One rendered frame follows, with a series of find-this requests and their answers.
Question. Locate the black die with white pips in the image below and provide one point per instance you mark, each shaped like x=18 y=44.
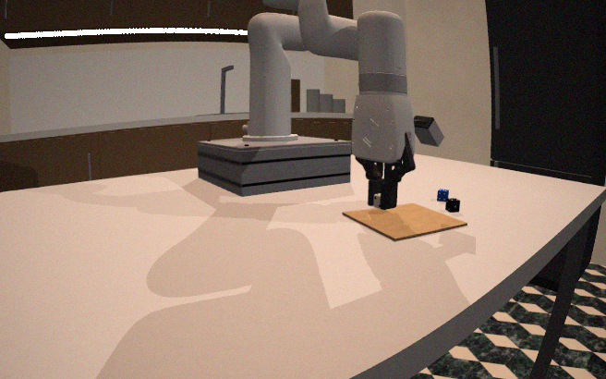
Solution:
x=452 y=205

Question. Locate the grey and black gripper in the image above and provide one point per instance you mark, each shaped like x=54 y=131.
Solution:
x=382 y=128

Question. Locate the blue die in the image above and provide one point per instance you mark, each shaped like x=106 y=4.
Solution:
x=442 y=195

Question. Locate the tan mat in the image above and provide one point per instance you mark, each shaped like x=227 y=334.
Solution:
x=404 y=221

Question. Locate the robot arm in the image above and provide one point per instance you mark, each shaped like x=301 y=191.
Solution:
x=379 y=47

